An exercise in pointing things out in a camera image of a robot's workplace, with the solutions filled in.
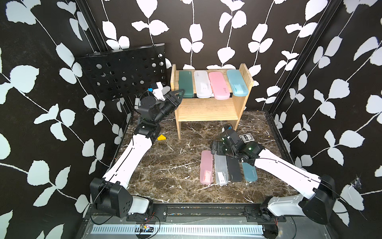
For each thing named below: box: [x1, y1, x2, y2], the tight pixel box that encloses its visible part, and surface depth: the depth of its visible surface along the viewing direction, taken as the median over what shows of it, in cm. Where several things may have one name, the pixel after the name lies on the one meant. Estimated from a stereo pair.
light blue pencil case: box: [226, 69, 249, 97], surface depth 74 cm
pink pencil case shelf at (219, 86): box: [208, 71, 231, 101], surface depth 75 cm
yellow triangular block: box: [157, 134, 167, 141], surface depth 105 cm
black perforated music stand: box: [76, 42, 168, 101], surface depth 77 cm
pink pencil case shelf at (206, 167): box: [199, 150, 213, 185], surface depth 90 cm
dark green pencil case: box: [178, 70, 194, 99], surface depth 76 cm
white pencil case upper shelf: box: [193, 70, 213, 99], surface depth 73 cm
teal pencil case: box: [242, 162, 258, 182], surface depth 88 cm
